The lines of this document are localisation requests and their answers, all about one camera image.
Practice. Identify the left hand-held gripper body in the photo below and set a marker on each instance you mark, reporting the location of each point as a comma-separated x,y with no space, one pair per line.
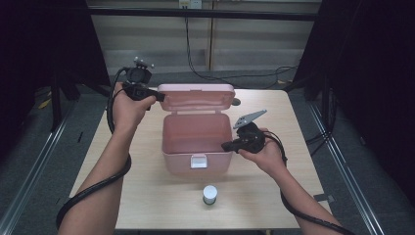
138,76

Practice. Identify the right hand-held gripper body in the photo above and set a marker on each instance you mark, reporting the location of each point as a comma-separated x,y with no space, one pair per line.
251,138

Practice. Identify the pink storage box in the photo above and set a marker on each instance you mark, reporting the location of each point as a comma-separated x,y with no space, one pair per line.
195,130

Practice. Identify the small white bottle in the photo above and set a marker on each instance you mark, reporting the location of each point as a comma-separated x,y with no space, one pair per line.
209,194

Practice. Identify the person's left hand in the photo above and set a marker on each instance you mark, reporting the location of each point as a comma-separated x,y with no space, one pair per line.
127,111

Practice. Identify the person's right hand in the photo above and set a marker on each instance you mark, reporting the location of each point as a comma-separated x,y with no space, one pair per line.
270,156

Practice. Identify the dark round table grommet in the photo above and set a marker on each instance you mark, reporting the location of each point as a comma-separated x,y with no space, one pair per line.
237,102

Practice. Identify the small black floor strip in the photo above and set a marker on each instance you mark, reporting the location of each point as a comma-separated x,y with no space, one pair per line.
80,137

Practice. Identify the dark metal stand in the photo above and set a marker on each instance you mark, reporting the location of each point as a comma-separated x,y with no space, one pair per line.
327,104
56,104

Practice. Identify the black horizontal bar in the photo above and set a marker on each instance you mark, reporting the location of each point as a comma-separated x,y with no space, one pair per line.
202,14

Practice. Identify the grey tape piece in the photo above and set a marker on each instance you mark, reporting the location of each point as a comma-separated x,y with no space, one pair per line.
323,197

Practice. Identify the yellow floor scrap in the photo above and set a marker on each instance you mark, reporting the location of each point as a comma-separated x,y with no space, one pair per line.
44,103

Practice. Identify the dark curtain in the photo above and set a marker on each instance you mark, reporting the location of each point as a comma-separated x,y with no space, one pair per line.
372,81
39,49

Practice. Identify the white wall socket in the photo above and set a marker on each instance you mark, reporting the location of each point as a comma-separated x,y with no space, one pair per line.
190,4

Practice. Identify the silver floor rail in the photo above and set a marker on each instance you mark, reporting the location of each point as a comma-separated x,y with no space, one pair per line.
36,163
345,169

